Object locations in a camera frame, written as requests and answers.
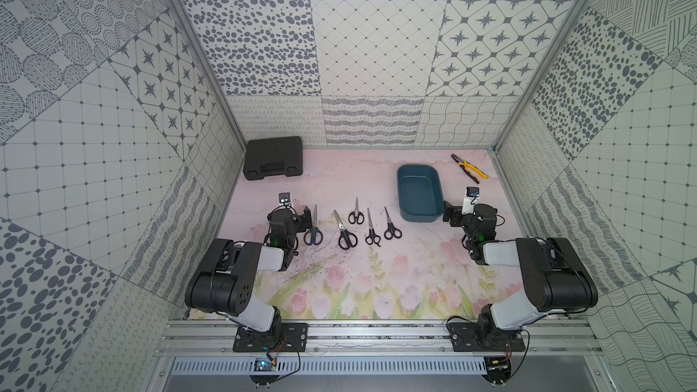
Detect large blue-black handled scissors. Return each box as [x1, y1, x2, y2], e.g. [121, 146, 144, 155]
[303, 206, 324, 246]

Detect small black scissors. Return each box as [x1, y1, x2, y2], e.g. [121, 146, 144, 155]
[348, 198, 365, 225]

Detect slim black scissors with hook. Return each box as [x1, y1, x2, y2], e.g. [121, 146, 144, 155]
[365, 209, 381, 247]

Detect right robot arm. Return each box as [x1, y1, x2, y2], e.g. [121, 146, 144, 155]
[443, 201, 598, 339]

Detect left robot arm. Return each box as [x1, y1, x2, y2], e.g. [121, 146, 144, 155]
[184, 207, 312, 339]

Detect teal plastic storage box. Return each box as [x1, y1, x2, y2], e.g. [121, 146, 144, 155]
[397, 164, 444, 222]

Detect yellow black pliers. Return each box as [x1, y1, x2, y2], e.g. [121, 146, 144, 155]
[451, 154, 488, 184]

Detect black plastic tool case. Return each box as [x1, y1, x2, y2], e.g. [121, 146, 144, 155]
[242, 136, 303, 181]

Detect pink floral table mat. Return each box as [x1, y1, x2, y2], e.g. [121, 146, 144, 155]
[220, 149, 522, 320]

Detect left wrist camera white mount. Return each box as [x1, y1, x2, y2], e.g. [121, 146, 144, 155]
[279, 192, 292, 209]

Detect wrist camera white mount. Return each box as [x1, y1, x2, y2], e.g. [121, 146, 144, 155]
[279, 192, 292, 209]
[461, 186, 480, 215]

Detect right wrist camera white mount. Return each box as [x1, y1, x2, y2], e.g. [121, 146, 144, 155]
[461, 186, 480, 215]

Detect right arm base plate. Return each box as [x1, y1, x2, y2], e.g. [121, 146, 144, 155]
[446, 319, 526, 353]

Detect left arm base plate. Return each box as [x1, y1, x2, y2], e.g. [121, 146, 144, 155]
[233, 322, 309, 353]

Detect aluminium rail frame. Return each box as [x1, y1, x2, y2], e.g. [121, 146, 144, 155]
[154, 319, 603, 357]

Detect white slotted cable duct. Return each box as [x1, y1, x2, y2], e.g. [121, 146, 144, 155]
[171, 356, 486, 376]

